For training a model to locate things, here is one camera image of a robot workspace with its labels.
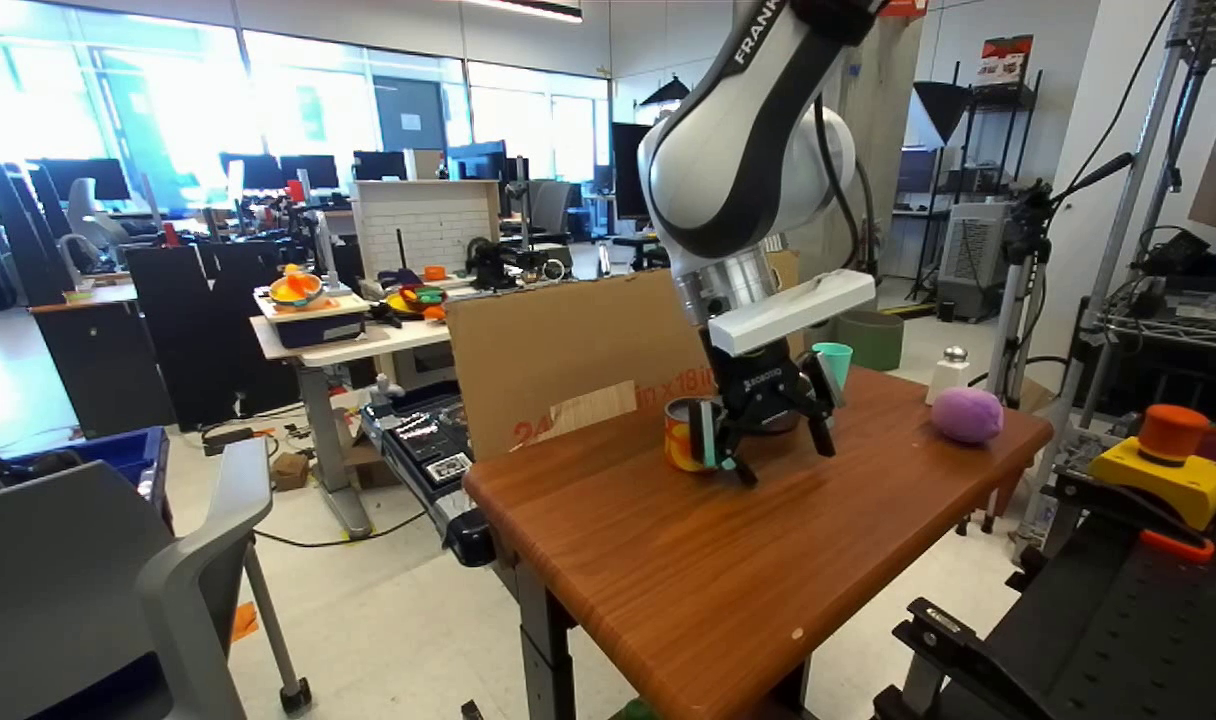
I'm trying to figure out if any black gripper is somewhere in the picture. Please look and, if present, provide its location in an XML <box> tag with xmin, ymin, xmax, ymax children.
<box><xmin>707</xmin><ymin>333</ymin><xmax>841</xmax><ymax>488</ymax></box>

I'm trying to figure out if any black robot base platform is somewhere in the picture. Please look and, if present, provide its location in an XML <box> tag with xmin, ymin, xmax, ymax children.
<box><xmin>873</xmin><ymin>500</ymin><xmax>1216</xmax><ymax>720</ymax></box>

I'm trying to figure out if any teal plastic cup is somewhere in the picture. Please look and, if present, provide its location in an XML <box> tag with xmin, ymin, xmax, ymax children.
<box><xmin>812</xmin><ymin>340</ymin><xmax>857</xmax><ymax>405</ymax></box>

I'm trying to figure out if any green box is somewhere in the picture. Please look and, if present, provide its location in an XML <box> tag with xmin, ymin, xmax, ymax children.
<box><xmin>834</xmin><ymin>307</ymin><xmax>907</xmax><ymax>376</ymax></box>

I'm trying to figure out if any small white bottle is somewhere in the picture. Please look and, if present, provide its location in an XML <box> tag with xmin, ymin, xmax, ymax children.
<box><xmin>924</xmin><ymin>345</ymin><xmax>975</xmax><ymax>405</ymax></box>

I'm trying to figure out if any purple fuzzy ball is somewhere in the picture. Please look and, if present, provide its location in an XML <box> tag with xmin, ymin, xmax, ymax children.
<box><xmin>927</xmin><ymin>385</ymin><xmax>1008</xmax><ymax>453</ymax></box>

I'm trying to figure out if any brown cardboard panel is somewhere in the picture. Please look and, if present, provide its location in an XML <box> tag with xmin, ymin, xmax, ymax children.
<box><xmin>446</xmin><ymin>247</ymin><xmax>808</xmax><ymax>469</ymax></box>

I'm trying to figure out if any large black display screen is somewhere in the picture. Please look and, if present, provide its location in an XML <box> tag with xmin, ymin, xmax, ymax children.
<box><xmin>608</xmin><ymin>119</ymin><xmax>655</xmax><ymax>222</ymax></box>

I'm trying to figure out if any black table leg column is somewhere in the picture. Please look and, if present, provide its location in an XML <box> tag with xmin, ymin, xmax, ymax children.
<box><xmin>493</xmin><ymin>556</ymin><xmax>583</xmax><ymax>720</ymax></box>

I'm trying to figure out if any black shelving unit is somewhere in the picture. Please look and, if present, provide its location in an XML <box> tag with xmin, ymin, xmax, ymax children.
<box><xmin>907</xmin><ymin>74</ymin><xmax>1049</xmax><ymax>304</ymax></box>

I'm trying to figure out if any black controller box with stickers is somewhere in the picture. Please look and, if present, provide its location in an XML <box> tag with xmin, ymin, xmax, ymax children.
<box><xmin>359</xmin><ymin>385</ymin><xmax>499</xmax><ymax>571</ymax></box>

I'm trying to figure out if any yellow emergency stop button box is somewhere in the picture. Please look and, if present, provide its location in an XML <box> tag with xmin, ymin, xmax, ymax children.
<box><xmin>1087</xmin><ymin>401</ymin><xmax>1216</xmax><ymax>537</ymax></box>

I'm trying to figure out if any white board panel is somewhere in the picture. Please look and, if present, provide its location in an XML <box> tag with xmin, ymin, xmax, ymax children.
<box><xmin>351</xmin><ymin>175</ymin><xmax>505</xmax><ymax>285</ymax></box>

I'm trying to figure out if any metal equipment rack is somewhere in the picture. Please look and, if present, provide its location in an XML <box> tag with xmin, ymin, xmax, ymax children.
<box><xmin>1069</xmin><ymin>0</ymin><xmax>1216</xmax><ymax>442</ymax></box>

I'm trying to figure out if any white height-adjustable desk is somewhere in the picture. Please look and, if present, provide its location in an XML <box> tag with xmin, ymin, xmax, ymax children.
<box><xmin>248</xmin><ymin>285</ymin><xmax>455</xmax><ymax>544</ymax></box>

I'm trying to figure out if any tray with colourful toys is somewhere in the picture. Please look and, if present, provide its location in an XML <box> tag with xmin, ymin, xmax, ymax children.
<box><xmin>254</xmin><ymin>259</ymin><xmax>371</xmax><ymax>327</ymax></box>

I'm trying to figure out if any blue plastic bin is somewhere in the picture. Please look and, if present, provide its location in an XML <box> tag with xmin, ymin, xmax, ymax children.
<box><xmin>6</xmin><ymin>425</ymin><xmax>172</xmax><ymax>528</ymax></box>

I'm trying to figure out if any grey office chair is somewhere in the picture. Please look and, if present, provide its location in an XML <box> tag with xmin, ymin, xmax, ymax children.
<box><xmin>0</xmin><ymin>436</ymin><xmax>315</xmax><ymax>720</ymax></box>

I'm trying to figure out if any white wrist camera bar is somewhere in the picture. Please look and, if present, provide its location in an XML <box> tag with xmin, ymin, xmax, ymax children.
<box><xmin>705</xmin><ymin>264</ymin><xmax>879</xmax><ymax>358</ymax></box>

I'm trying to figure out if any black camera tripod stand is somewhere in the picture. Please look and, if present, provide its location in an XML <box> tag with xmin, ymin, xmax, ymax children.
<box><xmin>988</xmin><ymin>149</ymin><xmax>1142</xmax><ymax>407</ymax></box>

